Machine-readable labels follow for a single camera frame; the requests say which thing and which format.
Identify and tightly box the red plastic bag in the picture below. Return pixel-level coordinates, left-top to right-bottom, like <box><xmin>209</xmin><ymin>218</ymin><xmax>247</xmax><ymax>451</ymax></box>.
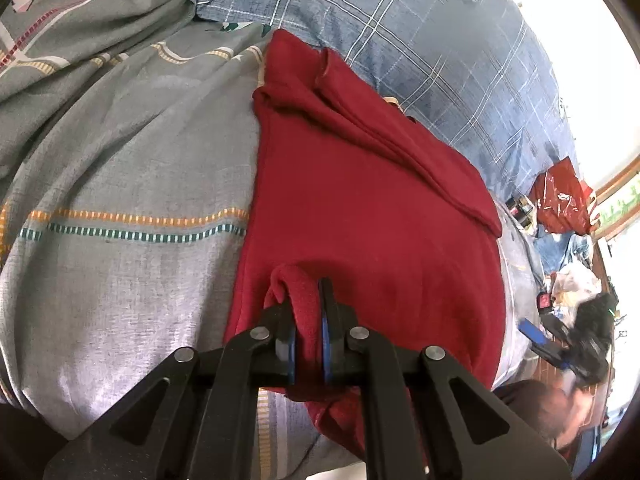
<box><xmin>529</xmin><ymin>156</ymin><xmax>598</xmax><ymax>235</ymax></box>

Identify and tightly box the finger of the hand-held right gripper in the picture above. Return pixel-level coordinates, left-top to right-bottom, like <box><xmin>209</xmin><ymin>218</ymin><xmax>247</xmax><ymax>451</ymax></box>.
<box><xmin>517</xmin><ymin>317</ymin><xmax>571</xmax><ymax>366</ymax></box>

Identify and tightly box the wooden window frame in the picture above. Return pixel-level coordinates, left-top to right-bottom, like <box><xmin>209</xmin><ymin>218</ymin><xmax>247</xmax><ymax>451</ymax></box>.
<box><xmin>592</xmin><ymin>157</ymin><xmax>640</xmax><ymax>241</ymax></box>

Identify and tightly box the blue plaid pillow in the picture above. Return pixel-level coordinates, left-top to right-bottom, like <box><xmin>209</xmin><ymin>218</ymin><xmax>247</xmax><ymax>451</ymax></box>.
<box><xmin>167</xmin><ymin>0</ymin><xmax>581</xmax><ymax>206</ymax></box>

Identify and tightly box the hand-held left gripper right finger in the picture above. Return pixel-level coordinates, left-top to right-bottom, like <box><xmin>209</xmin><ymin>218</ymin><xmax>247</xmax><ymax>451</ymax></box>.
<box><xmin>319</xmin><ymin>277</ymin><xmax>571</xmax><ymax>480</ymax></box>

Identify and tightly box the blue denim cloth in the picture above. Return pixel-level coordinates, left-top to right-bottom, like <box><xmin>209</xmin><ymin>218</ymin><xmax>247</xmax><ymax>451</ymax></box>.
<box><xmin>532</xmin><ymin>232</ymin><xmax>593</xmax><ymax>276</ymax></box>

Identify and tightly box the red knit garment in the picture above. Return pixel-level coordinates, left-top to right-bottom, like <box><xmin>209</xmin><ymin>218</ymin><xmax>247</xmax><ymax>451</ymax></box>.
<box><xmin>222</xmin><ymin>29</ymin><xmax>508</xmax><ymax>461</ymax></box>

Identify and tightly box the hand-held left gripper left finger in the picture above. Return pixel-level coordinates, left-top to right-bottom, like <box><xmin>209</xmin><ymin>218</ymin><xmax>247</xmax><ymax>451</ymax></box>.
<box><xmin>44</xmin><ymin>302</ymin><xmax>298</xmax><ymax>480</ymax></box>

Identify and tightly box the white crumpled cloth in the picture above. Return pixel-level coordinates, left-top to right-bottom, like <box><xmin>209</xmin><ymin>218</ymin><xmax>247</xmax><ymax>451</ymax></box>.
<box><xmin>550</xmin><ymin>260</ymin><xmax>603</xmax><ymax>306</ymax></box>

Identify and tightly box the person's right forearm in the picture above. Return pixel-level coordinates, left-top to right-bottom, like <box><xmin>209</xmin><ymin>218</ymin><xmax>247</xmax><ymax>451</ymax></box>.
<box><xmin>497</xmin><ymin>379</ymin><xmax>603</xmax><ymax>453</ymax></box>

